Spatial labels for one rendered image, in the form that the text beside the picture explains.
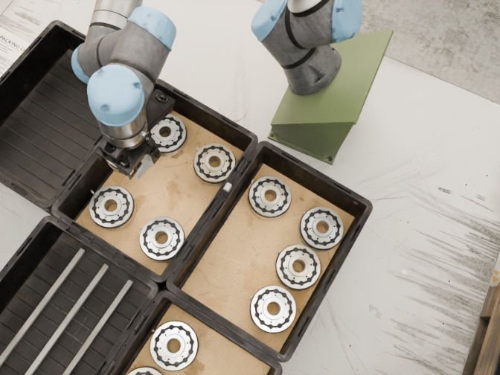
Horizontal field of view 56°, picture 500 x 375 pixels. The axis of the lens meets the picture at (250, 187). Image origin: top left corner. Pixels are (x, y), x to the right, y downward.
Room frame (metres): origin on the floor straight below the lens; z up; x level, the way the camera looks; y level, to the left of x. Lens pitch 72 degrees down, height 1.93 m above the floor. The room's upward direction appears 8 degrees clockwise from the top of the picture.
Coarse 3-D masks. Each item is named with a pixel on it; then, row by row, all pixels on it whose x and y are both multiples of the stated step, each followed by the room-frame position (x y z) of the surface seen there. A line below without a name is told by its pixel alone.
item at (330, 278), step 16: (272, 144) 0.44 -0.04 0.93; (288, 160) 0.40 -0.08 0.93; (240, 176) 0.35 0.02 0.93; (320, 176) 0.37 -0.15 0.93; (352, 192) 0.35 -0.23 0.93; (368, 208) 0.32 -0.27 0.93; (208, 224) 0.23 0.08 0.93; (352, 240) 0.24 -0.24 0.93; (176, 272) 0.12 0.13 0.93; (336, 272) 0.16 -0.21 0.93; (176, 288) 0.09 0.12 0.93; (192, 304) 0.06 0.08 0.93; (320, 304) 0.09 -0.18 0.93; (224, 320) 0.04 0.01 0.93; (304, 320) 0.06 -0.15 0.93; (240, 336) 0.01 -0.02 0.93; (272, 352) -0.01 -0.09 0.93; (288, 352) -0.01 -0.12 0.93
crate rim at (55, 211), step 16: (160, 80) 0.56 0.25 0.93; (208, 112) 0.50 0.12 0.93; (240, 128) 0.47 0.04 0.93; (256, 144) 0.43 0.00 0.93; (96, 160) 0.34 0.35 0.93; (240, 160) 0.39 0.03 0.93; (80, 176) 0.30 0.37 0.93; (64, 192) 0.26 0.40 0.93; (224, 192) 0.31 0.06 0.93; (96, 240) 0.16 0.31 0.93; (192, 240) 0.19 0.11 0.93; (128, 256) 0.14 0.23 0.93; (144, 272) 0.11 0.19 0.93
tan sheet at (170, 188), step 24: (192, 144) 0.45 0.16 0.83; (168, 168) 0.38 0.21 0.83; (192, 168) 0.39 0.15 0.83; (144, 192) 0.31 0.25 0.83; (168, 192) 0.32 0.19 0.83; (192, 192) 0.33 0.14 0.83; (216, 192) 0.33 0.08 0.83; (144, 216) 0.25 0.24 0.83; (168, 216) 0.26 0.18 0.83; (192, 216) 0.27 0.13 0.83; (120, 240) 0.19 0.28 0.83; (144, 264) 0.14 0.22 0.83
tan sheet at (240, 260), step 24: (264, 168) 0.41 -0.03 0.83; (240, 216) 0.28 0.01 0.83; (288, 216) 0.30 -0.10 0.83; (216, 240) 0.22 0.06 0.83; (240, 240) 0.22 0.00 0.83; (264, 240) 0.23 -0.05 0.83; (288, 240) 0.24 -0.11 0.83; (216, 264) 0.16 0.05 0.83; (240, 264) 0.17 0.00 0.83; (264, 264) 0.18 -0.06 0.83; (192, 288) 0.10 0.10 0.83; (216, 288) 0.11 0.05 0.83; (240, 288) 0.11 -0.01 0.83; (312, 288) 0.14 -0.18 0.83; (240, 312) 0.06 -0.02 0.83; (264, 336) 0.02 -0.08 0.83
